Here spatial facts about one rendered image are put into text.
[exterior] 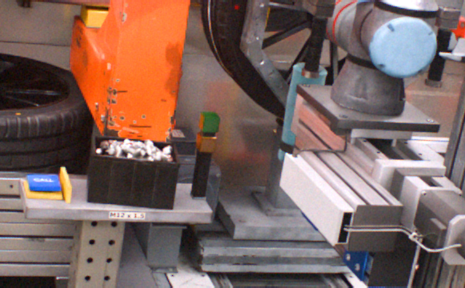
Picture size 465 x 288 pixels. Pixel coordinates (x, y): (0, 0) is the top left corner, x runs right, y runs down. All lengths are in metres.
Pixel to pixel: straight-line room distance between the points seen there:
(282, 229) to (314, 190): 1.09
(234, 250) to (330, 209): 1.12
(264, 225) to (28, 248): 0.69
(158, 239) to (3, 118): 0.56
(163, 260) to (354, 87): 1.05
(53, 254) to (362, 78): 1.03
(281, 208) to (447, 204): 1.30
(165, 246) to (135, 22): 0.74
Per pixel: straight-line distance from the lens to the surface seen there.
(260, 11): 2.58
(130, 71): 2.38
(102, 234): 2.31
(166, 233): 2.79
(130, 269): 2.71
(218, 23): 2.67
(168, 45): 2.38
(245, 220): 2.87
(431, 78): 2.57
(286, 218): 2.94
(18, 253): 2.61
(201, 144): 2.31
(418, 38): 1.80
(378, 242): 1.76
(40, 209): 2.23
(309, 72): 2.42
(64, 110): 2.69
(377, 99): 1.96
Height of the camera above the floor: 1.35
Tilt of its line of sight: 19 degrees down
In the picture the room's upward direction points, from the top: 9 degrees clockwise
